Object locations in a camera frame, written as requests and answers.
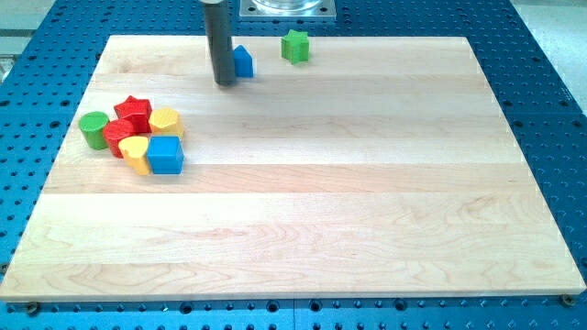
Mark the green cylinder block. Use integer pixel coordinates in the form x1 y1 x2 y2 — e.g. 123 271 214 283
79 111 109 150

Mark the red cylinder block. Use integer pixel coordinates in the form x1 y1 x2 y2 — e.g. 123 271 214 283
103 119 135 159

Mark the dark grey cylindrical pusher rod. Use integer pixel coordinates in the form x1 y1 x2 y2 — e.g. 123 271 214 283
200 0 236 86

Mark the light wooden board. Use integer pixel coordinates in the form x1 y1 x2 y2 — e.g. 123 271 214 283
1 35 585 302

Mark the board corner screw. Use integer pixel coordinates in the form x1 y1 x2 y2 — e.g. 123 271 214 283
25 302 39 315
559 294 575 307

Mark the red star block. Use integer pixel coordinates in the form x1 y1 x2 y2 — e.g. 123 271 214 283
114 95 152 133

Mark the right board corner screw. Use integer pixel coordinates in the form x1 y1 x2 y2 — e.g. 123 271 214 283
559 294 575 307

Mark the yellow hexagon block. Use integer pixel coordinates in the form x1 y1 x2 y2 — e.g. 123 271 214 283
149 107 184 138

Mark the yellow heart block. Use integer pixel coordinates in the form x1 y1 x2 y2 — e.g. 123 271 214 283
118 136 150 175

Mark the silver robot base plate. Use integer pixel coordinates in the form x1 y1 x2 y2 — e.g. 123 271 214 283
238 0 337 21

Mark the left board corner screw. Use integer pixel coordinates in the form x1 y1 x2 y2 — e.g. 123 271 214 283
25 302 39 315

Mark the green star block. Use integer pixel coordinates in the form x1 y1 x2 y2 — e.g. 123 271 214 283
281 29 310 65

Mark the blue triangle block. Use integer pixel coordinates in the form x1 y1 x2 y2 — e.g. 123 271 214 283
233 45 254 78

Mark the blue cube block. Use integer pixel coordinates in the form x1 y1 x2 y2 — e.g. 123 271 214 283
147 136 184 174

